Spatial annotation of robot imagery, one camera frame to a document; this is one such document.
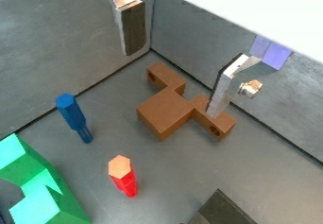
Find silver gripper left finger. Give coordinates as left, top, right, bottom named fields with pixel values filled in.
left=110, top=0, right=147, bottom=56

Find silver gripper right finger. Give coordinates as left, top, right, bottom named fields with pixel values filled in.
left=206, top=53, right=275, bottom=118

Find brown cross-shaped block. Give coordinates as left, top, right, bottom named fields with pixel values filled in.
left=136, top=61, right=237, bottom=141

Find blue hexagonal peg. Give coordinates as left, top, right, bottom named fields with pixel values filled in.
left=56, top=94, right=94, bottom=144

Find red hexagonal peg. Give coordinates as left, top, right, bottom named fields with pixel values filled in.
left=107, top=155, right=138, bottom=198

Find dark grey block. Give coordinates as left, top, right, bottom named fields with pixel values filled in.
left=188, top=189, right=258, bottom=224

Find green notched block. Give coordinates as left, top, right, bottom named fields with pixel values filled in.
left=0, top=134, right=91, bottom=224

